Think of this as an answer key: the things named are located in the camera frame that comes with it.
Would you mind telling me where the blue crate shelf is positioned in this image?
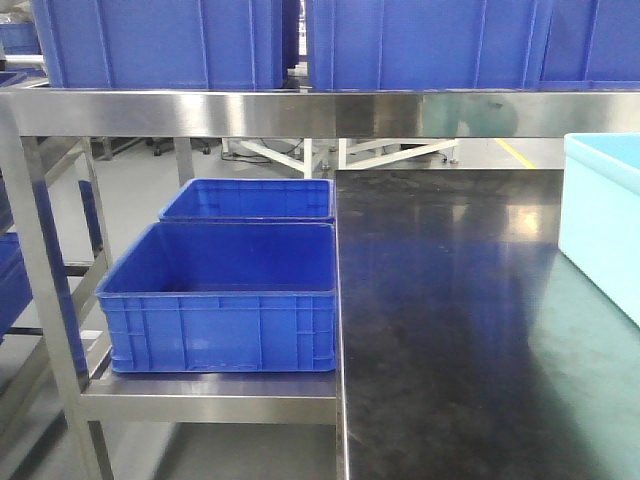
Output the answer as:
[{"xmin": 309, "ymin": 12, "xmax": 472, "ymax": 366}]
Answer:
[
  {"xmin": 305, "ymin": 1, "xmax": 554, "ymax": 91},
  {"xmin": 96, "ymin": 222, "xmax": 337, "ymax": 374},
  {"xmin": 31, "ymin": 1, "xmax": 285, "ymax": 91},
  {"xmin": 539, "ymin": 0, "xmax": 639, "ymax": 91},
  {"xmin": 158, "ymin": 178, "xmax": 335, "ymax": 224}
]

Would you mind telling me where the white metal frame background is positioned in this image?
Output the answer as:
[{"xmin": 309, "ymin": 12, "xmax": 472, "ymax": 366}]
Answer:
[{"xmin": 221, "ymin": 137, "xmax": 459, "ymax": 179}]

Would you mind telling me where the blue crate upper shelf left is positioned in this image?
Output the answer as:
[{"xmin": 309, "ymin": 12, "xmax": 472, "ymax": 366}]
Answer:
[{"xmin": 31, "ymin": 1, "xmax": 285, "ymax": 91}]

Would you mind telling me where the light blue foam box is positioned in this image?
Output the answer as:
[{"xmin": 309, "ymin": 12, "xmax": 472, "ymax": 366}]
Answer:
[{"xmin": 558, "ymin": 133, "xmax": 639, "ymax": 323}]

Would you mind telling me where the blue crate near lower shelf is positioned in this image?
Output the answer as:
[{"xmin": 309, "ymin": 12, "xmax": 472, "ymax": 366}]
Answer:
[{"xmin": 96, "ymin": 222, "xmax": 337, "ymax": 374}]

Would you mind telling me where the blue crate upper shelf middle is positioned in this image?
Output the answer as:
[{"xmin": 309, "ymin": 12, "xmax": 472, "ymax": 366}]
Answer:
[{"xmin": 305, "ymin": 1, "xmax": 554, "ymax": 91}]

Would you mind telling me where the stainless steel workbench frame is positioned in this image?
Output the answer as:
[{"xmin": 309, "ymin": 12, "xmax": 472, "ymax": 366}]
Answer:
[{"xmin": 1, "ymin": 88, "xmax": 639, "ymax": 479}]

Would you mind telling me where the blue crate upper shelf right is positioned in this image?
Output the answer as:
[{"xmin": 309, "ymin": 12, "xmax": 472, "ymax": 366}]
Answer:
[{"xmin": 539, "ymin": 0, "xmax": 639, "ymax": 91}]

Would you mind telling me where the blue crate far lower shelf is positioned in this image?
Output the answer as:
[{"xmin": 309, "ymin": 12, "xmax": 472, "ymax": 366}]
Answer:
[{"xmin": 158, "ymin": 178, "xmax": 335, "ymax": 224}]

